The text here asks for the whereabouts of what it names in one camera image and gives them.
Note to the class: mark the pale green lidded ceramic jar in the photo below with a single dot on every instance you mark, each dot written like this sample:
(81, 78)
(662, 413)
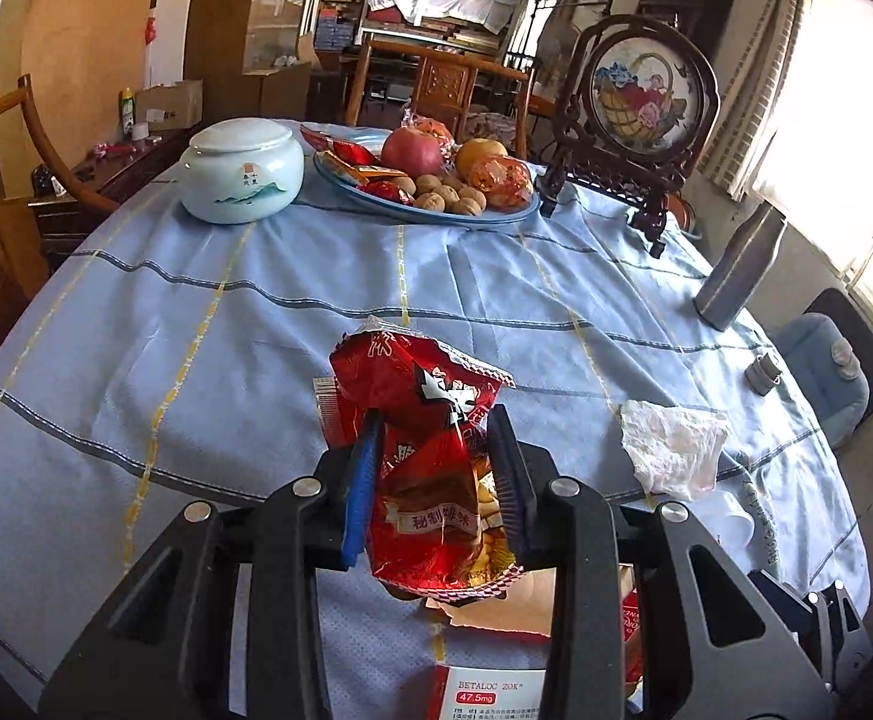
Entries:
(241, 165)

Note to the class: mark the small grey cup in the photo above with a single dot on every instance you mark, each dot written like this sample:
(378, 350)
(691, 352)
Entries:
(762, 375)

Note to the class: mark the plastic wrapped orange fruit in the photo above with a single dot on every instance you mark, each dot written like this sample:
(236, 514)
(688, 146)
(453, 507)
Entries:
(429, 126)
(504, 181)

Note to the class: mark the spray can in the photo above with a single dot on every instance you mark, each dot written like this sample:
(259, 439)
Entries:
(127, 112)

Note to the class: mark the light blue chair cushion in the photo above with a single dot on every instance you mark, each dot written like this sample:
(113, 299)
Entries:
(819, 382)

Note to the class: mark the red snack packet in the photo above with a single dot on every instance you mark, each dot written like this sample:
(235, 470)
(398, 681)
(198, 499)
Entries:
(421, 390)

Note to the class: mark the steel thermos bottle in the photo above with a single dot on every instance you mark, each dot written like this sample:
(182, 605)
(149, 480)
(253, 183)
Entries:
(736, 270)

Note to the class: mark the small red candy packet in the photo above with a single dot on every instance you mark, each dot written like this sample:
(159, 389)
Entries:
(387, 190)
(320, 139)

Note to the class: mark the low dark side table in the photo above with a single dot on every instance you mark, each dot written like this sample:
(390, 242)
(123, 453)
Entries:
(106, 180)

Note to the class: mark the striped window curtain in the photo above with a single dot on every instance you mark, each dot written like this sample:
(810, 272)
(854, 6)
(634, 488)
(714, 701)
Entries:
(759, 90)

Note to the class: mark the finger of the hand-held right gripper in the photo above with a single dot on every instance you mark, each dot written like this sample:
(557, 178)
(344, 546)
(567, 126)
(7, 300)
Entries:
(826, 630)

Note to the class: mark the light wooden wardrobe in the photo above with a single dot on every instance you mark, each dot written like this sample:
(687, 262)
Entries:
(76, 30)

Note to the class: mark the yellow pear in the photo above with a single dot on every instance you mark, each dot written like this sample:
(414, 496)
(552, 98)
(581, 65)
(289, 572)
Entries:
(477, 152)

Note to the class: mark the shelf with boxes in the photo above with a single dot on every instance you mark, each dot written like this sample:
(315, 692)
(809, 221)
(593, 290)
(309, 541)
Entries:
(342, 7)

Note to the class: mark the blue fruit plate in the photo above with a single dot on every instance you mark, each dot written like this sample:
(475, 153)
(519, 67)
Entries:
(406, 211)

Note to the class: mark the blue checked tablecloth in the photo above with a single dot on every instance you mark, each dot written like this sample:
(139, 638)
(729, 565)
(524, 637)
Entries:
(219, 360)

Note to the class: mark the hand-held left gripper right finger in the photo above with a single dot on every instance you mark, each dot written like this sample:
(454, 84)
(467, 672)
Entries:
(511, 487)

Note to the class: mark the stacked plastic basins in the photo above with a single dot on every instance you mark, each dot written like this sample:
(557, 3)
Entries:
(685, 216)

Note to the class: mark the white tissue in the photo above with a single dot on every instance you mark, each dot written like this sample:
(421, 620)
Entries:
(669, 450)

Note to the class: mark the white medicine box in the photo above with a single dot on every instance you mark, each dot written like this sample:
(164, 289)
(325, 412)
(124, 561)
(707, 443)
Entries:
(496, 690)

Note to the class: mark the brown glass door cabinet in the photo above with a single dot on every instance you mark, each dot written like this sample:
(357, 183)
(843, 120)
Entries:
(279, 7)

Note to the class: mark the white plastic cup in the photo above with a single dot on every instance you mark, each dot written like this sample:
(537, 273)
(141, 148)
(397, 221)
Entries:
(729, 521)

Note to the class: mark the cardboard box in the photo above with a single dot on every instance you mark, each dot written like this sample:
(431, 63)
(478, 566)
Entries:
(286, 90)
(170, 101)

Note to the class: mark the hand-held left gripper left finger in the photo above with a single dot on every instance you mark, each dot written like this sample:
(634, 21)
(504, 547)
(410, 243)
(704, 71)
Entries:
(361, 480)

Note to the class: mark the round embroidered table screen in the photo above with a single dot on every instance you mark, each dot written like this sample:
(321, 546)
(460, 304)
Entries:
(642, 94)

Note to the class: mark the orange candy packet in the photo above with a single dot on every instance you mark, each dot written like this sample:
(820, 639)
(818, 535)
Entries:
(350, 161)

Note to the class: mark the pile of walnuts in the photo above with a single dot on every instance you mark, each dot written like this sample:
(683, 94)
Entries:
(447, 195)

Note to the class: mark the wooden chair with carved back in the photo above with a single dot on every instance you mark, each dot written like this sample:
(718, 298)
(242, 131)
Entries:
(444, 79)

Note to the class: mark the red apple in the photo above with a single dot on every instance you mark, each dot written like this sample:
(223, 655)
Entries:
(412, 151)

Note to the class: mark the wooden armchair with curved rail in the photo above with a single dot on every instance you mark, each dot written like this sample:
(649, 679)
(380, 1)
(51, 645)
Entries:
(39, 127)

